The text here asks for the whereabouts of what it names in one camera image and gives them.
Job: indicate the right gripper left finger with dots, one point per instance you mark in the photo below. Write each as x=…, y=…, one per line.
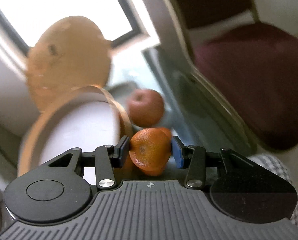
x=108, y=157

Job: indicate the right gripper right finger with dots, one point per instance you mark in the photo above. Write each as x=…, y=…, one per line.
x=191, y=158

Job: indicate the orange tangerine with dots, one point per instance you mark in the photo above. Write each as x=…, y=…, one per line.
x=166, y=131
x=150, y=150

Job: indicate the round gold box lid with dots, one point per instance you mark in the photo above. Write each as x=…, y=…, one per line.
x=72, y=53

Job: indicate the white foam insert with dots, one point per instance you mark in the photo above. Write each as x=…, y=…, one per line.
x=87, y=125

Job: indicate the red apple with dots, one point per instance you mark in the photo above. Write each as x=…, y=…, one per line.
x=145, y=107

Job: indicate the round gold gift box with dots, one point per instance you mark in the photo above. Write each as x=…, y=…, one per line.
x=33, y=140

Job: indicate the houndstooth trouser leg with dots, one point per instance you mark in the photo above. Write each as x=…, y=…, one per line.
x=274, y=165

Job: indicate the maroon upholstered chair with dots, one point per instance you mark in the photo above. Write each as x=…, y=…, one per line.
x=253, y=65

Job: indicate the dark window frame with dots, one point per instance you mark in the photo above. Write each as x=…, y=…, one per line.
x=121, y=22

